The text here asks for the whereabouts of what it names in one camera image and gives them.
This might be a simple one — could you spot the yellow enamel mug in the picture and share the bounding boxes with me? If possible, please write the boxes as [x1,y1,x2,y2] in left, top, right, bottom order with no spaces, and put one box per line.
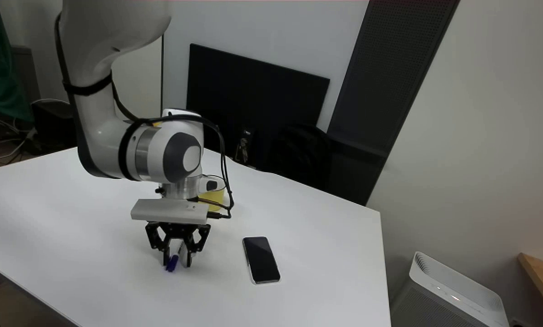
[198,185,231,218]

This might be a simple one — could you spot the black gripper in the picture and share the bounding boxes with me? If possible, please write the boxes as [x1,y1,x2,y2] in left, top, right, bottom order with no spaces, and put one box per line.
[143,220,212,269]

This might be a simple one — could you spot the black box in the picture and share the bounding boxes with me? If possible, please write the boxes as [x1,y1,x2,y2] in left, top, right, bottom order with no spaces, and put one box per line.
[31,100,80,154]

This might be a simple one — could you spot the dark grey leaning panel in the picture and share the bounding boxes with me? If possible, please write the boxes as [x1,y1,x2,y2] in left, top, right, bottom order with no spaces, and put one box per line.
[327,0,461,156]

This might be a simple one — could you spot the black chair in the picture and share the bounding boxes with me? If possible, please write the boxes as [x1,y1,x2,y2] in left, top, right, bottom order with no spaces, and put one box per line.
[245,123,387,207]

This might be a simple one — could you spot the black flat monitor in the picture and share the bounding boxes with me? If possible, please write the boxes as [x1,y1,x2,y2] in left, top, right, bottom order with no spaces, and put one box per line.
[185,42,332,160]

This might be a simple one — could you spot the grey bin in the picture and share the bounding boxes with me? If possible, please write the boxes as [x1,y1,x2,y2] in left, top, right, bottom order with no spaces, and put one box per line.
[390,250,512,327]

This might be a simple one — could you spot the black smartphone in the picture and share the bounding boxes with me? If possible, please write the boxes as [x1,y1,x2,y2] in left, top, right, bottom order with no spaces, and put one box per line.
[241,234,281,285]

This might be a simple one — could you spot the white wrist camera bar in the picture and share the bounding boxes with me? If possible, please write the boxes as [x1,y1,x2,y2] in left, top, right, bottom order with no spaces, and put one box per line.
[129,198,207,221]

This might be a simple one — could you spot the white marker with blue cap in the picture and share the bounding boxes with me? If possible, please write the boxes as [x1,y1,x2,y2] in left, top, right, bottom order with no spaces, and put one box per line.
[162,241,180,274]

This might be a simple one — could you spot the small dark metal item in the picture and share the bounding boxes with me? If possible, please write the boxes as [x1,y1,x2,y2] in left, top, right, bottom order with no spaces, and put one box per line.
[232,129,254,165]

